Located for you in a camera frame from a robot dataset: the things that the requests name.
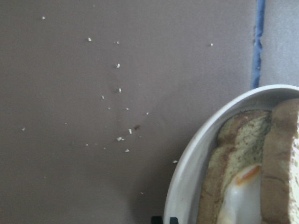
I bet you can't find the white round plate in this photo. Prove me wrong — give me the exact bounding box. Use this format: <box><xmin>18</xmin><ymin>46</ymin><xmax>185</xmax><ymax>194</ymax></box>
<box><xmin>163</xmin><ymin>84</ymin><xmax>299</xmax><ymax>224</ymax></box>

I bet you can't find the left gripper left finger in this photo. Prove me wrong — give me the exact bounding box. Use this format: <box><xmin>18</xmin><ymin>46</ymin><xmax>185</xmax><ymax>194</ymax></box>
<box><xmin>151</xmin><ymin>216</ymin><xmax>163</xmax><ymax>224</ymax></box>

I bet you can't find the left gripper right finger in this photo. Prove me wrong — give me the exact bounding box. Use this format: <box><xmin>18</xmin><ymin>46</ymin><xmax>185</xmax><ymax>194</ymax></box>
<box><xmin>169</xmin><ymin>217</ymin><xmax>179</xmax><ymax>224</ymax></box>

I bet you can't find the bread slice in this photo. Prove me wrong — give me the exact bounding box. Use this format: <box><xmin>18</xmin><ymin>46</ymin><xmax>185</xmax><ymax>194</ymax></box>
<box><xmin>197</xmin><ymin>110</ymin><xmax>271</xmax><ymax>224</ymax></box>
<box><xmin>261</xmin><ymin>98</ymin><xmax>299</xmax><ymax>224</ymax></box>

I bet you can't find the fried egg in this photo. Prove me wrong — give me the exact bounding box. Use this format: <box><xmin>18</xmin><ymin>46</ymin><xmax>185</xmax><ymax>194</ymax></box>
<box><xmin>217</xmin><ymin>163</ymin><xmax>262</xmax><ymax>224</ymax></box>

